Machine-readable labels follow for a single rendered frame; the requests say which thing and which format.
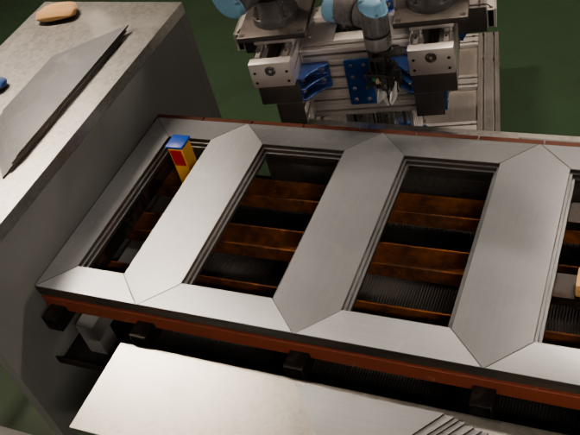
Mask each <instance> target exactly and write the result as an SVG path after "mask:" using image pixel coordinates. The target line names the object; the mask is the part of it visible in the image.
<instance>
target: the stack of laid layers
mask: <svg viewBox="0 0 580 435"><path fill-rule="evenodd" d="M170 139H171V137H168V138H167V140H166V141H165V143H164V144H163V145H162V147H161V149H160V150H159V151H158V153H157V154H156V156H155V157H154V159H153V160H152V161H151V162H150V164H149V165H148V167H147V168H146V170H145V171H144V173H143V174H142V176H141V177H140V179H139V180H138V181H137V182H136V184H135V185H134V187H133V188H132V190H131V191H130V192H129V194H128V196H127V197H126V199H125V200H124V201H123V202H122V204H121V205H120V207H119V208H118V209H117V211H116V213H115V214H114V216H113V217H112V218H111V220H110V221H109V223H108V224H107V225H106V226H105V228H104V230H103V231H102V232H101V234H100V235H99V237H98V239H97V240H96V241H95V243H94V244H93V245H92V246H91V248H90V249H89V251H88V252H87V254H86V255H85V257H84V258H83V260H82V261H81V263H80V264H79V266H80V267H86V268H91V267H92V266H93V264H94V263H95V261H96V260H97V259H98V258H99V256H100V255H101V253H102V252H103V250H104V248H105V247H106V245H107V244H108V243H109V241H110V240H111V238H112V237H113V236H114V234H115V233H116V231H117V230H118V228H119V227H120V225H121V224H122V222H123V220H124V219H125V218H126V217H127V216H128V214H129V212H130V211H131V209H132V208H133V206H134V205H135V203H136V202H137V200H138V199H139V198H140V197H141V195H142V193H143V192H144V190H145V189H146V188H147V186H148V184H149V183H150V181H151V180H152V179H153V178H154V176H155V175H156V173H157V172H158V170H159V169H160V167H161V165H162V164H163V162H164V161H165V159H166V158H167V157H168V156H169V154H170V153H169V150H168V148H165V146H166V145H167V143H168V141H169V140H170ZM189 141H190V143H191V145H192V149H196V150H205V148H206V146H207V145H208V143H209V142H210V140H201V139H191V138H190V139H189ZM342 154H343V151H339V150H329V149H318V148H297V147H287V146H275V145H265V144H262V146H261V148H260V150H259V151H258V153H257V155H256V156H255V158H254V160H253V161H252V163H251V165H250V166H249V169H248V170H247V172H246V174H245V175H244V176H243V179H242V180H241V182H240V184H239V186H238V187H237V189H236V190H235V192H234V194H233V196H232V197H231V199H230V201H229V203H228V204H227V206H226V207H225V209H224V211H223V213H222V215H221V217H220V218H219V220H218V221H217V223H216V225H215V226H214V228H213V230H212V232H211V234H210V235H209V236H208V238H207V240H206V242H205V244H204V246H203V247H202V249H201V250H200V252H199V254H198V256H197V257H196V259H195V261H194V263H193V264H192V266H191V267H190V269H189V271H188V273H187V274H186V277H185V278H184V280H183V281H182V283H185V284H190V285H194V284H195V282H196V280H197V279H198V277H199V275H200V273H201V272H202V270H203V268H204V266H205V264H206V263H207V261H208V260H209V258H210V256H211V254H212V252H213V250H214V249H215V248H216V246H217V244H218V242H219V240H220V238H221V236H222V235H223V233H224V231H225V230H226V228H227V226H228V224H229V223H230V220H231V219H232V218H233V216H234V214H235V212H236V210H237V208H238V206H239V205H240V204H241V202H242V200H243V198H244V196H245V194H246V193H247V191H248V190H249V188H250V186H251V184H252V182H253V181H254V179H255V177H256V175H257V174H258V172H259V170H260V169H261V167H262V164H263V163H264V161H265V160H266V158H267V157H268V156H274V157H285V158H294V159H305V160H315V161H334V162H339V161H340V159H341V156H342ZM499 166H500V163H488V162H477V161H457V160H446V159H435V158H424V157H413V156H405V155H404V157H403V160H402V162H401V164H400V168H399V170H398V173H397V174H396V176H395V179H394V183H393V184H392V187H391V189H390V192H389V194H388V197H387V199H386V202H385V204H384V206H383V208H382V211H381V215H380V216H379V218H378V221H377V223H376V226H375V229H374V231H373V234H372V236H371V238H370V240H369V244H368V246H367V248H366V250H365V253H364V255H363V258H362V260H361V263H360V265H359V268H358V270H357V272H356V276H355V278H354V280H353V282H352V284H351V287H350V290H349V292H348V295H347V297H346V300H345V302H344V305H343V307H342V310H346V311H352V310H353V308H354V305H355V303H356V300H357V297H358V295H359V293H360V291H361V288H362V286H363V283H364V280H365V278H366V275H367V273H368V271H369V267H370V265H371V262H372V261H373V258H374V256H375V252H376V250H377V248H378V245H379V243H380V241H381V237H382V235H383V232H384V230H385V228H386V226H387V223H388V220H389V218H390V215H391V213H392V210H393V208H394V205H395V202H396V200H397V198H398V196H399V193H400V189H401V188H402V185H403V183H404V180H405V178H406V176H407V172H408V170H409V168H412V169H423V170H432V171H443V172H453V173H472V174H481V175H492V176H493V178H492V181H491V184H490V187H489V192H488V195H487V198H486V201H485V204H484V207H483V210H482V215H481V218H480V221H479V224H478V227H477V230H476V235H475V238H474V242H473V244H472V247H471V251H470V255H469V259H468V261H467V264H466V268H465V270H464V273H463V278H462V281H461V285H460V288H459V290H458V294H457V298H456V302H455V305H454V307H453V311H452V314H451V319H450V322H449V324H448V327H450V328H451V326H452V323H453V320H454V317H455V314H456V311H457V306H458V302H459V300H460V297H461V293H462V291H463V285H464V282H465V279H466V276H467V273H468V270H469V267H470V262H471V259H472V256H473V253H474V250H475V246H476V242H477V238H478V236H479V232H480V229H481V227H482V221H483V219H484V215H485V212H486V209H487V206H488V203H489V198H490V195H491V192H492V189H493V185H494V183H495V177H496V175H497V172H498V168H499ZM575 183H580V170H573V169H571V170H570V175H569V179H568V183H567V187H566V192H565V195H564V203H563V207H562V211H561V216H560V219H559V224H558V231H557V235H556V240H555V244H554V248H553V252H552V259H551V264H550V268H549V272H548V276H547V281H546V285H545V292H544V297H543V300H542V305H541V309H540V313H539V321H538V325H537V329H536V333H535V338H534V341H533V342H539V343H542V342H543V338H544V334H545V326H546V321H547V317H548V312H549V308H550V304H551V300H552V292H553V288H554V283H555V279H556V274H557V270H558V263H559V258H560V254H561V249H562V245H563V240H564V233H565V228H566V225H567V220H568V216H569V211H570V207H571V199H572V194H573V190H574V185H575ZM36 289H37V290H38V292H39V293H41V294H46V295H50V296H55V297H60V298H64V299H73V300H77V301H83V302H87V303H92V304H97V305H101V306H110V307H115V308H119V309H124V310H129V311H133V312H142V313H147V314H152V315H156V316H161V317H166V318H174V319H179V320H184V321H188V322H193V323H198V324H202V325H211V326H216V327H221V328H225V329H231V330H235V331H244V332H248V333H253V334H258V335H263V336H267V337H276V338H280V339H286V340H290V341H294V342H300V343H304V344H313V345H317V346H322V347H327V348H332V349H336V350H345V351H349V352H355V353H359V354H364V355H369V356H377V357H382V358H387V359H391V360H396V361H401V362H405V363H414V364H418V365H424V366H428V367H433V368H438V369H446V370H451V371H456V372H460V373H465V374H470V375H479V376H483V377H488V378H493V379H497V380H503V381H510V382H516V383H520V384H525V385H530V386H535V387H539V388H548V389H552V390H558V391H562V392H566V393H572V394H580V386H578V385H573V384H569V383H564V382H559V381H550V380H546V379H540V378H536V377H531V376H526V375H517V374H512V373H508V372H502V371H498V370H493V369H485V368H479V367H475V366H469V365H465V364H460V363H455V362H447V361H441V360H437V359H431V358H427V357H422V356H414V355H408V354H404V353H399V352H394V351H389V350H380V349H376V348H370V347H366V346H361V345H356V344H347V343H343V342H338V341H333V340H328V339H323V338H318V337H309V336H305V335H300V334H292V333H291V332H285V331H277V330H272V329H267V328H262V327H257V326H253V325H244V324H238V323H234V322H230V321H224V320H220V319H214V318H206V317H201V316H196V315H192V314H186V313H182V312H173V311H168V310H163V309H159V308H153V307H149V306H140V305H135V304H130V303H125V302H121V301H115V300H111V299H102V298H98V297H92V296H88V295H83V294H78V293H69V292H64V291H60V290H54V289H50V288H45V287H36Z"/></svg>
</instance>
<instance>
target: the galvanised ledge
mask: <svg viewBox="0 0 580 435"><path fill-rule="evenodd" d="M303 124H304V125H306V124H315V125H327V126H340V127H352V128H359V129H360V128H365V129H366V128H368V126H369V124H370V123H359V122H345V121H332V120H318V119H309V122H308V123H303ZM385 125H393V126H401V127H408V128H415V129H430V130H438V131H446V132H453V133H457V134H458V135H467V136H478V140H479V138H480V136H491V137H504V138H517V139H520V137H525V138H538V139H550V140H561V141H574V142H580V136H556V135H543V134H530V133H516V132H503V131H490V130H476V129H451V128H438V127H424V126H411V125H398V124H385ZM266 162H276V163H286V164H295V165H305V166H315V167H333V168H336V166H337V164H338V162H334V161H315V160H305V159H294V158H285V157H274V156H268V157H267V158H266ZM407 174H409V175H418V176H429V177H439V178H448V179H458V180H476V181H486V182H491V181H492V178H493V176H492V175H481V174H472V173H453V172H443V171H432V170H423V169H412V168H409V170H408V172H407ZM574 190H580V183H575V185H574Z"/></svg>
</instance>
